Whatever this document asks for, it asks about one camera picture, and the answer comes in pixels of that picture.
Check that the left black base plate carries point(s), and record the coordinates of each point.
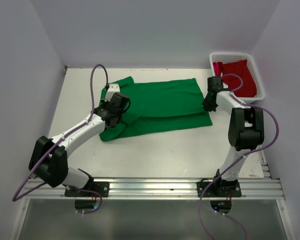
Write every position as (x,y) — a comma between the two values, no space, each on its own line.
(89,190)

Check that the white plastic basket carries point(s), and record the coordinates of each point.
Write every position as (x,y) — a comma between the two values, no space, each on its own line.
(230,57)

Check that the side aluminium rail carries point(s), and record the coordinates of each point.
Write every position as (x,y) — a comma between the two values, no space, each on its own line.
(255,166)

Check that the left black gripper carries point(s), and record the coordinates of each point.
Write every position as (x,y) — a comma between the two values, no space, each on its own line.
(105,104)

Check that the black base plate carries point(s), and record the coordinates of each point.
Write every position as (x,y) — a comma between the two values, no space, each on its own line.
(219,189)
(89,190)

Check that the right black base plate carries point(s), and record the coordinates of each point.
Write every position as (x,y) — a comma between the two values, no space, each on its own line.
(219,189)

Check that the aluminium mounting rail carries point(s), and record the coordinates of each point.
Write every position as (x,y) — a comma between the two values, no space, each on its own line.
(167,189)

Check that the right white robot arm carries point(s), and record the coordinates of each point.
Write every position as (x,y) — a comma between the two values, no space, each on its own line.
(245,134)

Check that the red t shirt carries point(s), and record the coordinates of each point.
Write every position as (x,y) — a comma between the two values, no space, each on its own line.
(231,71)

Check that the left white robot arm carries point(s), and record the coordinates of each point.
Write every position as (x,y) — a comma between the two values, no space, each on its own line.
(49,160)

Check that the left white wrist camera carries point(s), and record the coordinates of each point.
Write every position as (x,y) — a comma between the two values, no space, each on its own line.
(112,89)

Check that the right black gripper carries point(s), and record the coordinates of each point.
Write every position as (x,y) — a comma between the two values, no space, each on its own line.
(207,106)

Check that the green t shirt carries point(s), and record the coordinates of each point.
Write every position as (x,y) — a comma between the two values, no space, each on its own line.
(159,107)

